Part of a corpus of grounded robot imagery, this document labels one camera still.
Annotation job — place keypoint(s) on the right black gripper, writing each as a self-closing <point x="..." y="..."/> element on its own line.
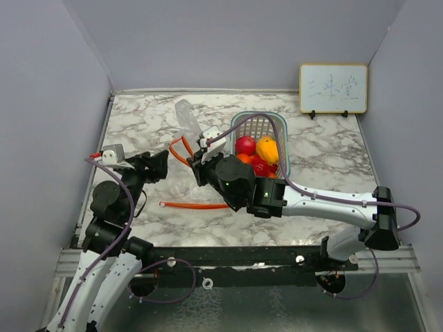
<point x="199" y="167"/>

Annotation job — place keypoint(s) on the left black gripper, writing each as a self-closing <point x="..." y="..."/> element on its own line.
<point x="157" y="164"/>

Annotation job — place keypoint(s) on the clear orange zip bag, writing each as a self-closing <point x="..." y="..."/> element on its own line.
<point x="187" y="195"/>
<point x="188" y="133"/>

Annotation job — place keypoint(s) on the red apple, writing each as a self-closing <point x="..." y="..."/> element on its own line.
<point x="245" y="145"/>

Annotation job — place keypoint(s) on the yellow bell pepper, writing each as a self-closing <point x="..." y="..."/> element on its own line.
<point x="266" y="148"/>

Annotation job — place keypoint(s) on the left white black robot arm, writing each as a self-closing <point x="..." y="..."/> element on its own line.
<point x="110" y="257"/>

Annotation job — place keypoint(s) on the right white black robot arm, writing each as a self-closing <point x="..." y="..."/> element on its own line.
<point x="371" y="216"/>

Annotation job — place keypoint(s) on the red bell pepper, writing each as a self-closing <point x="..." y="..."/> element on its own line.
<point x="261" y="167"/>

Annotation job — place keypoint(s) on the teal white plastic basket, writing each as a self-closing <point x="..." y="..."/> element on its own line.
<point x="259" y="126"/>

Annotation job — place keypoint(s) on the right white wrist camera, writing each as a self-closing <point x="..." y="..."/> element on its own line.
<point x="208" y="148"/>

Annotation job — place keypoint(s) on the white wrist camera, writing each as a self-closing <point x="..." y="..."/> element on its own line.
<point x="208" y="148"/>
<point x="110" y="155"/>

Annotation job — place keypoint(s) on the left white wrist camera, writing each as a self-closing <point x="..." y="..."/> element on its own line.
<point x="110" y="155"/>

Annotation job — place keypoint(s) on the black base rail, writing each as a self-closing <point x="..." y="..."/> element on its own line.
<point x="253" y="265"/>

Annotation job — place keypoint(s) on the white whiteboard wooden frame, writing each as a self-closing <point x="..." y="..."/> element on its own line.
<point x="333" y="89"/>

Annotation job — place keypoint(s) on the aluminium frame rail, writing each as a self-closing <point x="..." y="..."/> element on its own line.
<point x="403" y="260"/>

